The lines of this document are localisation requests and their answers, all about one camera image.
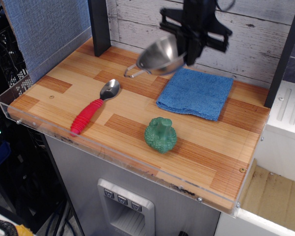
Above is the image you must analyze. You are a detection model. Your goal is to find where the blue folded cloth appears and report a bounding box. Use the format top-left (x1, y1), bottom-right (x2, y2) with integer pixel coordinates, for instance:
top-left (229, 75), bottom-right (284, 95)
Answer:
top-left (156, 68), bottom-right (234, 121)

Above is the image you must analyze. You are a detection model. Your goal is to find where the white toy sink unit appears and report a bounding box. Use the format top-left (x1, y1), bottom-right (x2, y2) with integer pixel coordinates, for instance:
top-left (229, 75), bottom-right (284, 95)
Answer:
top-left (215, 81), bottom-right (295, 236)

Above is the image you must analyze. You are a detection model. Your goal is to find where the green toy broccoli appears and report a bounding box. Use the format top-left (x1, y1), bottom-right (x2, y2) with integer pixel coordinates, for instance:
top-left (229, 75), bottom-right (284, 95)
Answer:
top-left (144, 117), bottom-right (177, 154)

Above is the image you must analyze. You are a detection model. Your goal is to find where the black vertical post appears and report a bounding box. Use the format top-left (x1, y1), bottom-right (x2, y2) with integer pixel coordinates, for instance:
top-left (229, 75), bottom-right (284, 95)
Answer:
top-left (264, 16), bottom-right (295, 108)
top-left (88, 0), bottom-right (111, 57)

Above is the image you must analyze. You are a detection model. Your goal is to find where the grey toy fridge dispenser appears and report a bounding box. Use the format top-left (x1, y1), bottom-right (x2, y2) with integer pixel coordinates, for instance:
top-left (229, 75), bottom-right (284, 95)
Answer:
top-left (97, 178), bottom-right (156, 236)

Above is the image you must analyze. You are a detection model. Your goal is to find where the blue fabric panel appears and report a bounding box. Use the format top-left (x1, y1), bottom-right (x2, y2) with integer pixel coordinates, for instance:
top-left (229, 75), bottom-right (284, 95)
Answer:
top-left (1, 0), bottom-right (91, 83)

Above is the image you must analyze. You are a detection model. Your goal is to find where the spoon with red handle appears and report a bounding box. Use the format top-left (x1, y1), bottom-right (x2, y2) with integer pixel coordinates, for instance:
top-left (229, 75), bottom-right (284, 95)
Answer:
top-left (70, 79), bottom-right (120, 136)

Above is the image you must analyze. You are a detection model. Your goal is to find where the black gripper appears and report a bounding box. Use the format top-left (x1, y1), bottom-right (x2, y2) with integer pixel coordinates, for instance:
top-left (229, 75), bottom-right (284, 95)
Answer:
top-left (160, 0), bottom-right (232, 66)

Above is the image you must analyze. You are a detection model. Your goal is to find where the black vertical post left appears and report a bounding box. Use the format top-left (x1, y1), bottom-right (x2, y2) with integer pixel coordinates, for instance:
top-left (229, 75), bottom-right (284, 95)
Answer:
top-left (88, 0), bottom-right (111, 57)

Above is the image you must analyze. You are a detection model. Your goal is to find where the silver metal bowl with handles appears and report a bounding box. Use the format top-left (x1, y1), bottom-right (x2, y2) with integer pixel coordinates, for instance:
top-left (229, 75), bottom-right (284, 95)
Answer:
top-left (124, 34), bottom-right (187, 78)

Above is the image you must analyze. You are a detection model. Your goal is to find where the black vertical post right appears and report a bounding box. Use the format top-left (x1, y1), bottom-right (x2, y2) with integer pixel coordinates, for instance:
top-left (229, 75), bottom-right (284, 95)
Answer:
top-left (264, 16), bottom-right (295, 108)

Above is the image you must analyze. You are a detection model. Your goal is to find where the clear acrylic table guard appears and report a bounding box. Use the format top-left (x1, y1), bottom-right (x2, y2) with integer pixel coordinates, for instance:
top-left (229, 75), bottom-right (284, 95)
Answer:
top-left (0, 39), bottom-right (269, 214)

